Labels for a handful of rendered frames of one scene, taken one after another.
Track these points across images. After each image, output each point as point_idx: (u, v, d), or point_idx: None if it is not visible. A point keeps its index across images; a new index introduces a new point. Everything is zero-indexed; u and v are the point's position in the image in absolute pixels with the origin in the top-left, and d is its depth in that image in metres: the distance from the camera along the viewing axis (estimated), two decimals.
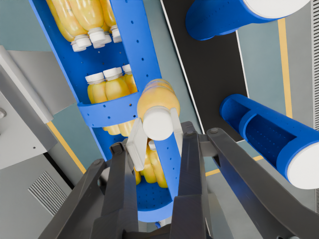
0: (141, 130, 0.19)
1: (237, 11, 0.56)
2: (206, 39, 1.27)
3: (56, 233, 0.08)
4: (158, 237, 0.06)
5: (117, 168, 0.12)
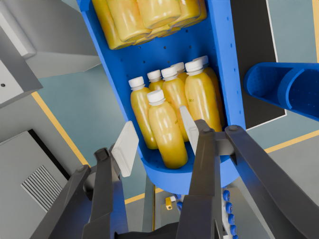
0: (131, 134, 0.18)
1: None
2: None
3: None
4: (158, 237, 0.06)
5: (104, 173, 0.11)
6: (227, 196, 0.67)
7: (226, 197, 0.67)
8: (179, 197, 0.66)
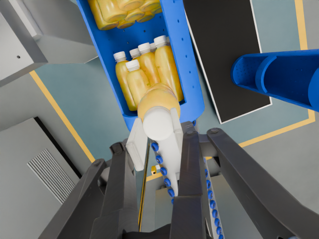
0: (141, 130, 0.19)
1: None
2: None
3: (56, 233, 0.08)
4: (158, 237, 0.06)
5: (117, 168, 0.12)
6: None
7: None
8: (161, 160, 0.78)
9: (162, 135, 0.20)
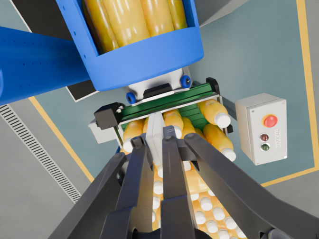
0: None
1: None
2: None
3: (73, 225, 0.08)
4: (158, 237, 0.06)
5: (136, 162, 0.12)
6: None
7: None
8: None
9: None
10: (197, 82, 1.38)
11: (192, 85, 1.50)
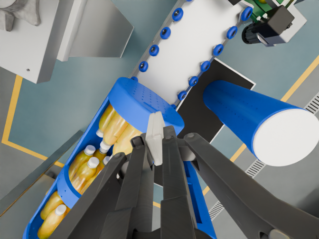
0: None
1: (246, 133, 0.75)
2: (209, 107, 1.49)
3: (73, 225, 0.08)
4: (158, 237, 0.06)
5: (136, 162, 0.12)
6: None
7: None
8: None
9: None
10: None
11: None
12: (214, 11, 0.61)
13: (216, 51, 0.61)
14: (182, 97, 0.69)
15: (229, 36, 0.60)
